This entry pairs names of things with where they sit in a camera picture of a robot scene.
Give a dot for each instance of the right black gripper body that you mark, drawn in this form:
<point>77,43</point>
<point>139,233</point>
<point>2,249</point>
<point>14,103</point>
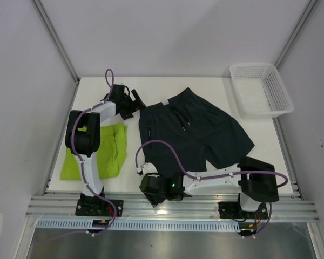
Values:
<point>155,199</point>

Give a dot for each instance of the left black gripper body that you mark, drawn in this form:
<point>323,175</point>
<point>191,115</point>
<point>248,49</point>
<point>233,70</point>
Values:
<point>129,107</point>

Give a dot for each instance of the lime green shorts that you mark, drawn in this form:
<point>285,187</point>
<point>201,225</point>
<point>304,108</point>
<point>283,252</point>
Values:
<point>111,154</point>

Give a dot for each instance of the dark green shorts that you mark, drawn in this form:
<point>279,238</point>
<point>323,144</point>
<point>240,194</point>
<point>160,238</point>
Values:
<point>190,131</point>

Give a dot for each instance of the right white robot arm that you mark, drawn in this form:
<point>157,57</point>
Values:
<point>252,180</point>

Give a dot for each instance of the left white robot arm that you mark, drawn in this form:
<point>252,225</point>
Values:
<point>82,136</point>

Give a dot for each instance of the white plastic basket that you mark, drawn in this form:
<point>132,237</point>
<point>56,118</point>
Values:
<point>259,91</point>

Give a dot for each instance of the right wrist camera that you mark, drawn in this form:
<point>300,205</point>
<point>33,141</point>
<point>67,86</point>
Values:
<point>147,168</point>

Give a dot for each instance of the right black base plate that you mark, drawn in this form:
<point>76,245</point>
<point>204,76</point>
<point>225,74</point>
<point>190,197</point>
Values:
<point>231,210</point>

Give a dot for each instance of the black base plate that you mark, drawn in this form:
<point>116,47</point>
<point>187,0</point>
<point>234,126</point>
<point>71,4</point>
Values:
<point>231,210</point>
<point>99,209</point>

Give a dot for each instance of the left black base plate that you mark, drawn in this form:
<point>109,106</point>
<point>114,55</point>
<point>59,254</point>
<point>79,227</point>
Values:
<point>99,209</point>

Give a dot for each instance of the perforated cable tray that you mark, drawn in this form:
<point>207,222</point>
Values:
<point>142,225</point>

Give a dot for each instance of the aluminium mounting rail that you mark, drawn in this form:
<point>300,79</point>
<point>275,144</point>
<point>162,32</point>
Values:
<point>197,208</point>

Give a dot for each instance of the left aluminium frame post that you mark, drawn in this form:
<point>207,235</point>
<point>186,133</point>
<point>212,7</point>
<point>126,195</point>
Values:
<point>51,31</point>

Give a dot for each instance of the aluminium frame post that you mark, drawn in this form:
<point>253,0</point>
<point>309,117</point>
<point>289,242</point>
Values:
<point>296,32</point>
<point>51,31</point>

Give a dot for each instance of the right aluminium frame post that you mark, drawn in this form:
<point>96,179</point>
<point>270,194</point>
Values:
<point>296,32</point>

